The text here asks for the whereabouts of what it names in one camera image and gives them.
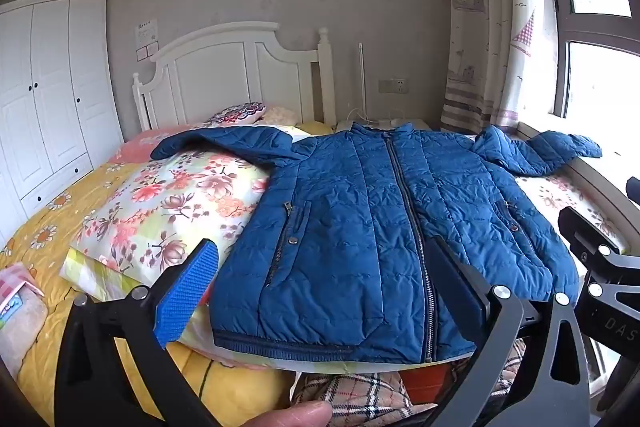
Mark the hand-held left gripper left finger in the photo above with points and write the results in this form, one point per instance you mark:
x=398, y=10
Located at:
x=184, y=294

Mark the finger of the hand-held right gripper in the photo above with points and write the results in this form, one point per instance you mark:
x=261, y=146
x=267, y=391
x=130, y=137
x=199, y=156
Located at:
x=590, y=234

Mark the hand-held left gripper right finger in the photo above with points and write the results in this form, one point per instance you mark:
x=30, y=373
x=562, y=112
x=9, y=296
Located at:
x=457, y=292

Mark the blue quilted jacket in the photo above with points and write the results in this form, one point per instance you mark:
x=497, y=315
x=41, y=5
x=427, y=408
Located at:
x=350, y=232

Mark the person's left hand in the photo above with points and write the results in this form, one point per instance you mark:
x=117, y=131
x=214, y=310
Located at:
x=297, y=416

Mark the window sill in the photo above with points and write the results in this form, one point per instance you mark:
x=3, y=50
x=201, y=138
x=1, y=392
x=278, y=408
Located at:
x=610, y=177

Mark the yellow flower bedsheet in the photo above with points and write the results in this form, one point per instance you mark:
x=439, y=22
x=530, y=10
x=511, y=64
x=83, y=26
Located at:
x=100, y=179

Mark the plaid cloth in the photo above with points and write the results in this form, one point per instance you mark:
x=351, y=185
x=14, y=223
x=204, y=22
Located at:
x=360, y=399

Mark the pink checked box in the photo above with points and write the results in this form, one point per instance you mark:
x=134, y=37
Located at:
x=15, y=292

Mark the patterned pillow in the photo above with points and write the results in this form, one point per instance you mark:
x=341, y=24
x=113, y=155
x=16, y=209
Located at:
x=235, y=113

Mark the white nightstand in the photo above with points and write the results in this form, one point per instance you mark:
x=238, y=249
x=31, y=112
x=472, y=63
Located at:
x=345, y=126

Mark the cream fluffy pillow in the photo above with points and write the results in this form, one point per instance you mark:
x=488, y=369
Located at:
x=279, y=114

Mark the yellow pillow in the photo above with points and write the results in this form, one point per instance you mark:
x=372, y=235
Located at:
x=316, y=128

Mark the white bed headboard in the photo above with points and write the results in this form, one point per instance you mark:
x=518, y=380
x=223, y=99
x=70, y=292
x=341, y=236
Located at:
x=220, y=67

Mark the printed curtain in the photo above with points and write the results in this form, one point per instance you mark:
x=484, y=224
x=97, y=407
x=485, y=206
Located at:
x=480, y=32

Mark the white desk lamp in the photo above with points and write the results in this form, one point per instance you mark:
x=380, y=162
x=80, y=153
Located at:
x=362, y=82

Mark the white wardrobe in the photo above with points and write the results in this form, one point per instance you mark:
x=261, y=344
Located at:
x=50, y=97

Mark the wall outlet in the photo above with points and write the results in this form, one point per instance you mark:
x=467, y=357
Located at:
x=393, y=85

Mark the pink wall switches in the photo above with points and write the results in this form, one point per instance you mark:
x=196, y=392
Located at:
x=148, y=52

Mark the white wall paper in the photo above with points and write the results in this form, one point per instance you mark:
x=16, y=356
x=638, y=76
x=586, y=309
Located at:
x=146, y=32

